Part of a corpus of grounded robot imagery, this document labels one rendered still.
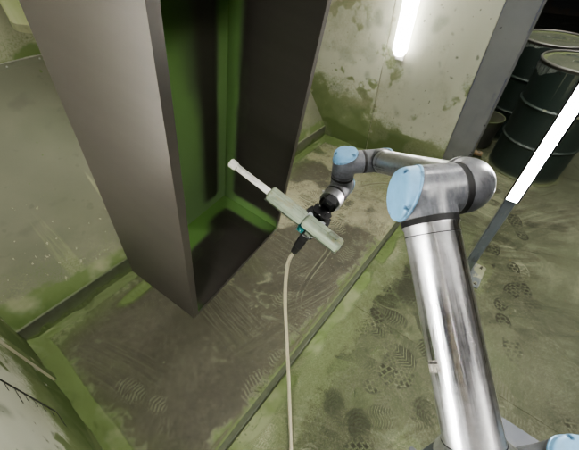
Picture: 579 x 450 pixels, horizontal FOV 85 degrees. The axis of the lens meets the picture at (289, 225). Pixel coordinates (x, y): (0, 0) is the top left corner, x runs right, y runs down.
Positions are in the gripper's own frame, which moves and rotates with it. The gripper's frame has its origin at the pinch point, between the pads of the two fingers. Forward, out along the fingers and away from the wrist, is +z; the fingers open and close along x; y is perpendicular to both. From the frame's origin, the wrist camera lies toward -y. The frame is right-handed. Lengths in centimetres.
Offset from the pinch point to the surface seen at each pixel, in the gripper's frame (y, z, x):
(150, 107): -43, 36, 36
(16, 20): 12, -3, 147
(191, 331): 92, 27, 15
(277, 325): 77, 0, -19
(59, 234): 88, 32, 101
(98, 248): 97, 23, 86
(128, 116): -36, 35, 41
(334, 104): 65, -192, 50
